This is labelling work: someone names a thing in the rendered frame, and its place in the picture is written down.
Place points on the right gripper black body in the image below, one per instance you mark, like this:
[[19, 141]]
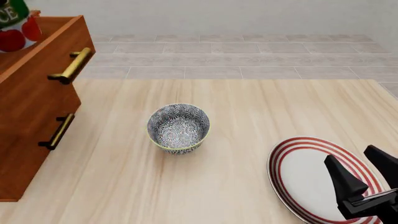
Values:
[[373, 207]]

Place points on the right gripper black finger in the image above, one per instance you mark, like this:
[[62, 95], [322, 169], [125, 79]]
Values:
[[345, 179], [385, 168]]

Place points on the wooden cabinet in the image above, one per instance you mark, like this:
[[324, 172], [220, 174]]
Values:
[[12, 184]]

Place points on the white plate with red rings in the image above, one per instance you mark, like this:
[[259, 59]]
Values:
[[301, 177]]

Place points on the blue floral patterned bowl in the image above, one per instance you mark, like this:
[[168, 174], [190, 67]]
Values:
[[177, 130]]

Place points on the tomato sauce tin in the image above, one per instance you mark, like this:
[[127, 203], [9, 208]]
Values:
[[12, 39]]

